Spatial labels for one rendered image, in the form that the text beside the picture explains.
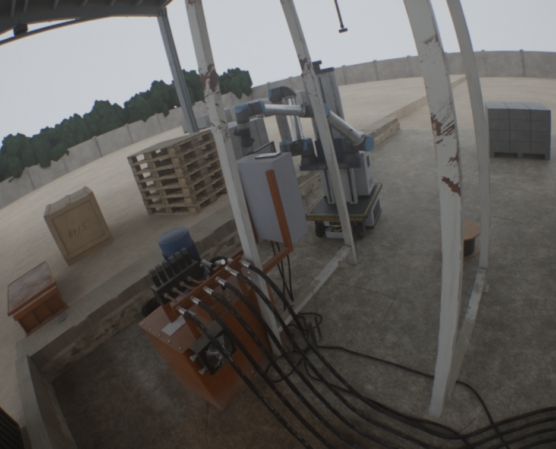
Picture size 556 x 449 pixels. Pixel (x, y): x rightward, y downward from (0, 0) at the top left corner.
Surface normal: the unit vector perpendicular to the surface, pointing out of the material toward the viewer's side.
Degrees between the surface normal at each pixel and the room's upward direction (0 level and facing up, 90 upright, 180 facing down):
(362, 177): 90
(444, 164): 89
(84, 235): 90
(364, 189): 90
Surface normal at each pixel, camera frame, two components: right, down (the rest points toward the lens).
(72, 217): 0.65, 0.18
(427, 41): -0.63, 0.44
